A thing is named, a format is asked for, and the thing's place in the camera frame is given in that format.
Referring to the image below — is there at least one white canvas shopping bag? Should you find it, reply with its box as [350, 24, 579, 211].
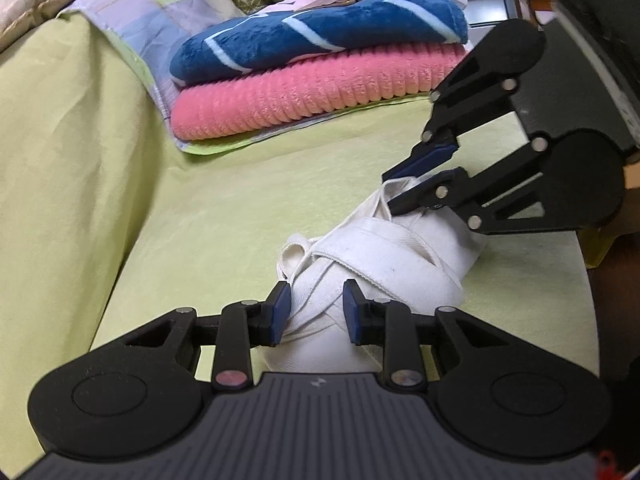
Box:
[260, 178, 486, 373]

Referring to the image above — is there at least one blue plush blanket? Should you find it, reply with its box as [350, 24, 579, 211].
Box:
[169, 0, 468, 87]

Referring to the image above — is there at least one pink ribbed blanket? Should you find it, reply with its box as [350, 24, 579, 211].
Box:
[170, 42, 466, 141]

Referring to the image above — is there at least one green sofa cover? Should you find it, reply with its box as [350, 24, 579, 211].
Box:
[0, 12, 601, 480]

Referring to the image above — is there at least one pastel patchwork quilt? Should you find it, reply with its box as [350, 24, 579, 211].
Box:
[60, 0, 417, 156]

